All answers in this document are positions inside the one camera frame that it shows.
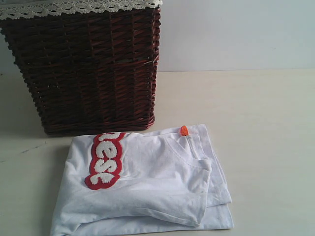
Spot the white t-shirt with red lettering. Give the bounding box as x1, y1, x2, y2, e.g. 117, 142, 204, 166
50, 124, 233, 236

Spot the dark red wicker basket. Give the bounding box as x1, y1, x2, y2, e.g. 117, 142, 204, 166
0, 6, 160, 136

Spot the orange garment tag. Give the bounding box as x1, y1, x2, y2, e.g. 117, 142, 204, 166
180, 125, 189, 136

